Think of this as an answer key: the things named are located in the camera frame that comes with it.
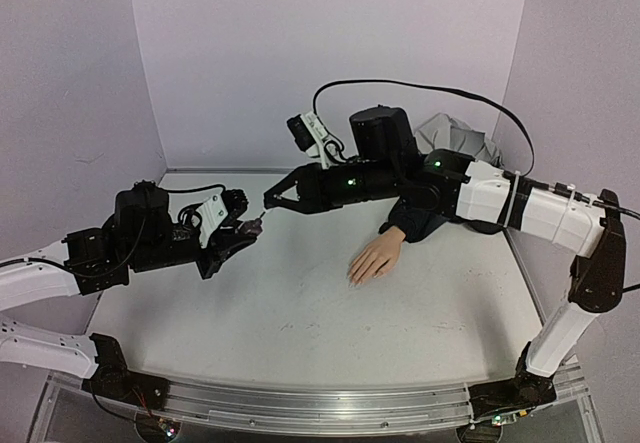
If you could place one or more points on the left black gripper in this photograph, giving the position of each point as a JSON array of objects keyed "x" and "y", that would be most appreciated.
[{"x": 223, "y": 246}]

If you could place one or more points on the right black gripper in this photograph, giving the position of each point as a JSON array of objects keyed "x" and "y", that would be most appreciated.
[{"x": 302, "y": 188}]

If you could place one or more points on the nail polish bottle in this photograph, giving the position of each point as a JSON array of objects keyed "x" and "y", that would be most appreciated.
[{"x": 252, "y": 227}]

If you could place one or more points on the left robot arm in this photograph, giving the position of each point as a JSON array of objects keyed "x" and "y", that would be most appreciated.
[{"x": 39, "y": 276}]

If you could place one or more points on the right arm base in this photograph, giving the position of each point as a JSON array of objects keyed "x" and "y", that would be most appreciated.
[{"x": 522, "y": 392}]

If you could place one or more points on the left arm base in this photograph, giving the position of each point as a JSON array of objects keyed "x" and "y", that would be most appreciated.
[{"x": 114, "y": 381}]

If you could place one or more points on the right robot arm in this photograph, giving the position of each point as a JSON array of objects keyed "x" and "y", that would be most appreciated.
[{"x": 588, "y": 225}]

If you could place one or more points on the mannequin hand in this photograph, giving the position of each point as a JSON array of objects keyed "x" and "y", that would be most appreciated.
[{"x": 378, "y": 257}]

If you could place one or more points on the dark sleeve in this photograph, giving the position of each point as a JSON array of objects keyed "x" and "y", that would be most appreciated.
[{"x": 417, "y": 223}]

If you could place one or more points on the grey crumpled cloth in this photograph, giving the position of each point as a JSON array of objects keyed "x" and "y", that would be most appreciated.
[{"x": 445, "y": 132}]

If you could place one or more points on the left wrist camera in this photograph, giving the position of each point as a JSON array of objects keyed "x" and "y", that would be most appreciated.
[{"x": 204, "y": 219}]

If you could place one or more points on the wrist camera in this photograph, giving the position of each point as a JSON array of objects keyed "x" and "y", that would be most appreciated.
[
  {"x": 204, "y": 219},
  {"x": 314, "y": 139}
]

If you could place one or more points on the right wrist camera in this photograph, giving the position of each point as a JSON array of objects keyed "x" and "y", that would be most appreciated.
[{"x": 314, "y": 139}]

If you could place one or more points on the aluminium front rail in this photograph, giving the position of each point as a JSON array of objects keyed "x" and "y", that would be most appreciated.
[{"x": 316, "y": 412}]

